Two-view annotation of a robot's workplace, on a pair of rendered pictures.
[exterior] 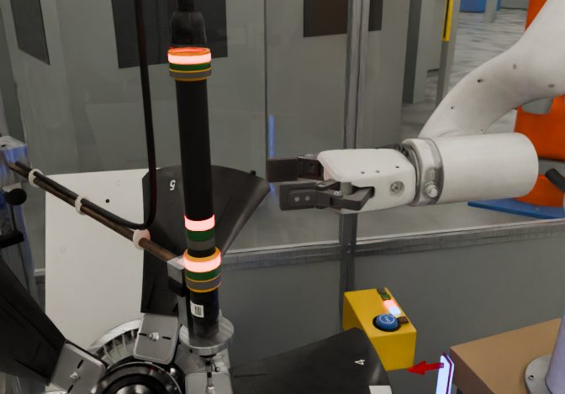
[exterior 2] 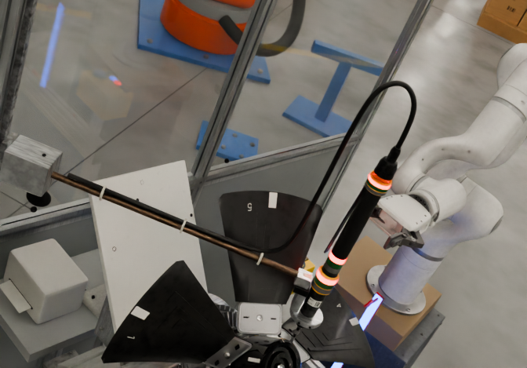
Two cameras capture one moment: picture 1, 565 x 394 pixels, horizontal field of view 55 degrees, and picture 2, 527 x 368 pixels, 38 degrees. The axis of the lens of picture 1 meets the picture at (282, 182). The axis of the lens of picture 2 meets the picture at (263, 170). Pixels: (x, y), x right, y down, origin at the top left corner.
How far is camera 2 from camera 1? 1.25 m
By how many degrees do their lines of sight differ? 42
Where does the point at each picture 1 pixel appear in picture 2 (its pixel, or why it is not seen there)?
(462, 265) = (267, 181)
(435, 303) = not seen: hidden behind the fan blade
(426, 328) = not seen: hidden behind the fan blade
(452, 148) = (441, 199)
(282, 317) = not seen: hidden behind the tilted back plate
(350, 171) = (411, 223)
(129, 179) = (149, 177)
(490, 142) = (452, 191)
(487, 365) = (346, 280)
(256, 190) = (315, 213)
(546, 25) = (488, 134)
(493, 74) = (453, 149)
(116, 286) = (154, 271)
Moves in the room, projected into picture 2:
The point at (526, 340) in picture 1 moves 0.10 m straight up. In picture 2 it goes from (357, 256) to (371, 232)
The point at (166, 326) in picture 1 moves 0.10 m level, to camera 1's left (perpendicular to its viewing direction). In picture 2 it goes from (269, 311) to (229, 319)
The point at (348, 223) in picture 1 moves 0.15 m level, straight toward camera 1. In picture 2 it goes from (208, 160) to (227, 191)
